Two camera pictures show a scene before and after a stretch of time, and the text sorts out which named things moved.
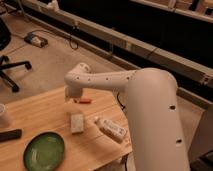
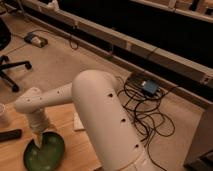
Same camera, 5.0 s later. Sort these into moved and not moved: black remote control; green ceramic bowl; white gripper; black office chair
Moved: white gripper
Not moved: black remote control; black office chair; green ceramic bowl
